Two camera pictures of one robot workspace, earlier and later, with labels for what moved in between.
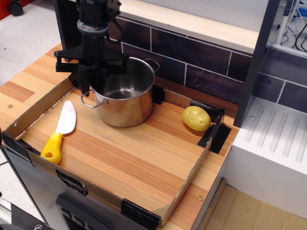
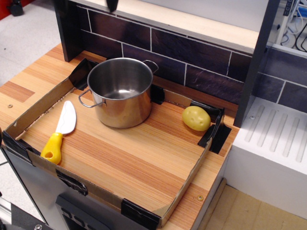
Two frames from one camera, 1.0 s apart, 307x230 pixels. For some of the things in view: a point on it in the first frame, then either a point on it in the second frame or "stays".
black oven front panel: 83,212 stays
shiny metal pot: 127,100 stays
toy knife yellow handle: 53,150 stays
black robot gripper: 91,54 to 112,5
